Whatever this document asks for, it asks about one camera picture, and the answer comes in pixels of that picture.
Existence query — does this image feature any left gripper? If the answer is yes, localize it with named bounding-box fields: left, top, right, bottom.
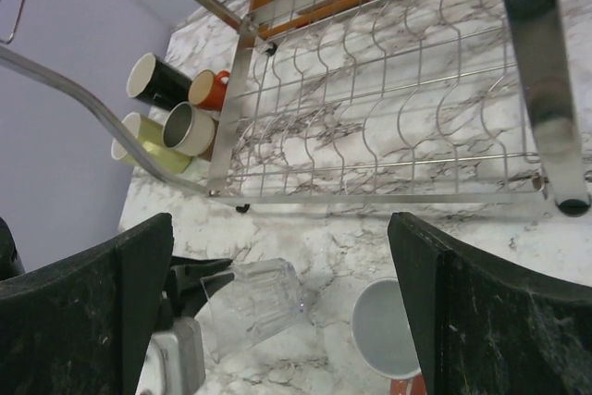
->
left=156, top=256, right=234, bottom=331

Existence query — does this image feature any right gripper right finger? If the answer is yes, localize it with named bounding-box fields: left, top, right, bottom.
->
left=388, top=213, right=591, bottom=394

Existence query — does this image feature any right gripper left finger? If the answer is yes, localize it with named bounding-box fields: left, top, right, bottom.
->
left=1, top=213, right=174, bottom=394

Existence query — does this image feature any clear plastic tumbler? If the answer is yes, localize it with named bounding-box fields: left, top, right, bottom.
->
left=197, top=258, right=305, bottom=363

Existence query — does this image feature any pink ceramic mug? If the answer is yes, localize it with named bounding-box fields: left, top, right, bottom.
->
left=351, top=278, right=426, bottom=394

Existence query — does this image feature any cream cup brown band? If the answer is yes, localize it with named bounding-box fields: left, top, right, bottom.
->
left=162, top=102, right=218, bottom=161

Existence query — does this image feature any light green mug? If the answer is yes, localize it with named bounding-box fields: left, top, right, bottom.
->
left=121, top=112, right=191, bottom=174

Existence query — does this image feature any small copper orange cup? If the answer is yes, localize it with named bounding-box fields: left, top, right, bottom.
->
left=188, top=69, right=230, bottom=111

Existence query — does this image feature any black faceted mug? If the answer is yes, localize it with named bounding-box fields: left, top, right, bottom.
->
left=126, top=53, right=191, bottom=111

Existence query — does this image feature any steel two-tier dish rack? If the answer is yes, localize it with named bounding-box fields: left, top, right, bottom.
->
left=1, top=0, right=591, bottom=216

